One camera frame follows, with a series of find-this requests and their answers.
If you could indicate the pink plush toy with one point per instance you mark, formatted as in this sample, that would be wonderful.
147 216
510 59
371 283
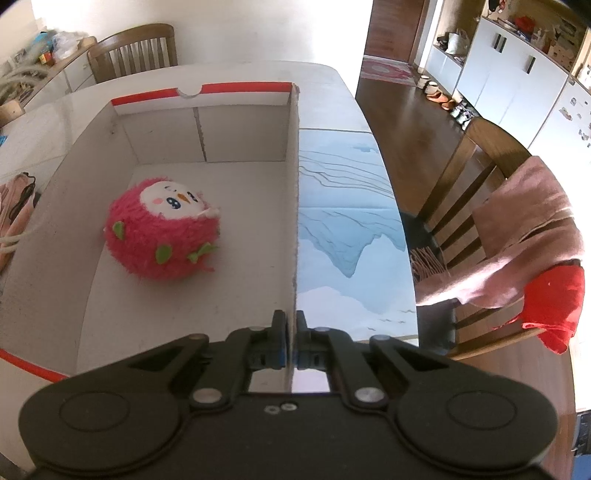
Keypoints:
152 240

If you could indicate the red patterned rug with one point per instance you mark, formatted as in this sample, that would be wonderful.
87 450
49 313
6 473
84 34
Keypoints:
385 70

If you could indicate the brown wooden door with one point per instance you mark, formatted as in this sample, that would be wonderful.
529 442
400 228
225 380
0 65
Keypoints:
392 27

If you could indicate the wooden sideboard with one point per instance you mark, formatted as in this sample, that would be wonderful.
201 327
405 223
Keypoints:
69 74

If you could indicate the pink coat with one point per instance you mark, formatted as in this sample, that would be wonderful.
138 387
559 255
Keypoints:
16 207

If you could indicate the blue printed table mat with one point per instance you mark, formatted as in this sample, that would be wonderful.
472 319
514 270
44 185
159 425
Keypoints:
341 221

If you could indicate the grey bag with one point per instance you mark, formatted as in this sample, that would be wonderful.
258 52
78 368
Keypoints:
458 42

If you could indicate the wooden slat-back chair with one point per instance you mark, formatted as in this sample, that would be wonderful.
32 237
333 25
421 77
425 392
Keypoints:
134 39
480 138

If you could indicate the red white cardboard box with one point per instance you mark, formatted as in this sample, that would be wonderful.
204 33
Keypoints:
46 277

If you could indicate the pile of household clutter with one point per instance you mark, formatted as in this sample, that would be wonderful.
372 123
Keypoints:
57 46

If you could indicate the white refrigerator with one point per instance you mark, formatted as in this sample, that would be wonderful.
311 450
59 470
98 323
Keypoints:
572 120

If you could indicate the white cabinet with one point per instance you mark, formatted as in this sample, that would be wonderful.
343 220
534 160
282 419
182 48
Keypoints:
503 83

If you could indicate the bright red cloth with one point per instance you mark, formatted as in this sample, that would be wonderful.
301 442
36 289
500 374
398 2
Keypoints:
554 304

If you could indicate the row of shoes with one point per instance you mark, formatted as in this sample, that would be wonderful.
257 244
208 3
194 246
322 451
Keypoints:
445 104

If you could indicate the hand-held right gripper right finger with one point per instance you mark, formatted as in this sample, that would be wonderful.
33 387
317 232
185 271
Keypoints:
302 355

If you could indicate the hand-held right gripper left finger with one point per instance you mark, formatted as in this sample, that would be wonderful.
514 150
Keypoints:
280 350

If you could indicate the pink fringed scarf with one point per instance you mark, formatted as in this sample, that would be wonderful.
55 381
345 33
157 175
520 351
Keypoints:
521 230

